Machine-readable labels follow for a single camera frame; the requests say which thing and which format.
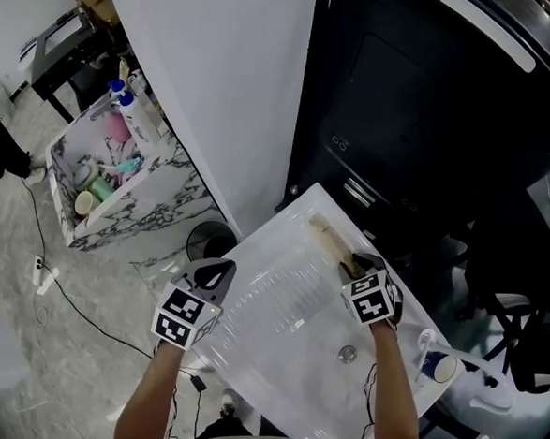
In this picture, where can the white pump bottle blue cap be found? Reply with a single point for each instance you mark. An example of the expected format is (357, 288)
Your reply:
(136, 117)

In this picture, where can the person's left forearm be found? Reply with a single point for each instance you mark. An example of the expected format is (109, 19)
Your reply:
(147, 397)

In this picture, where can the person's right forearm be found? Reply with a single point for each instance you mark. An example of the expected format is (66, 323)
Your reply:
(395, 386)

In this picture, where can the beige cup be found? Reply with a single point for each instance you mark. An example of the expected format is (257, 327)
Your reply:
(86, 203)

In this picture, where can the black mesh waste bin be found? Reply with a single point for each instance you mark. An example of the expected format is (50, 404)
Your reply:
(212, 241)

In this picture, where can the pink bottle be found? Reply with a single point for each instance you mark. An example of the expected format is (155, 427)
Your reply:
(117, 127)

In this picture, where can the blue and white mug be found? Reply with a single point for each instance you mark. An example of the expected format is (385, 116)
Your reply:
(440, 367)

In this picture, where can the white sink on steel stand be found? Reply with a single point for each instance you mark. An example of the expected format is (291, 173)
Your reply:
(296, 318)

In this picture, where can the black power adapter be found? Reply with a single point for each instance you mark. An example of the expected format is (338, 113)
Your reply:
(199, 383)

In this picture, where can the green plastic cup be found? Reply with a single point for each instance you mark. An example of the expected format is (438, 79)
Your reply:
(101, 187)

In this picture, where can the marble pattern storage box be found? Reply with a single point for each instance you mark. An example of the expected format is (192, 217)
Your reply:
(150, 191)

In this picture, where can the person's leg and shoe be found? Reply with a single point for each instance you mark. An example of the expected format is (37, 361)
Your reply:
(225, 421)

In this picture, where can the round steel sink drain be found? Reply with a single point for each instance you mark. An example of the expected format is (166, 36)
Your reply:
(347, 353)

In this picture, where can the white power strip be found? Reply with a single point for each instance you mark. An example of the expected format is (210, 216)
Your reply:
(38, 270)

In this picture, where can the blue trigger spray bottle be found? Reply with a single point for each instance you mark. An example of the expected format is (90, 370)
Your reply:
(115, 91)

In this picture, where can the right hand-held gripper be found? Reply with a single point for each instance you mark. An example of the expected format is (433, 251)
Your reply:
(370, 298)

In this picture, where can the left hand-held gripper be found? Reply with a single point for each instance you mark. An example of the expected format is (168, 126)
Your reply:
(186, 318)

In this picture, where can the large black printer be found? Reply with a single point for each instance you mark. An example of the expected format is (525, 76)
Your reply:
(405, 105)

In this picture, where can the black side table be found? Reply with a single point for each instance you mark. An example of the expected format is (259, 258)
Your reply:
(66, 54)

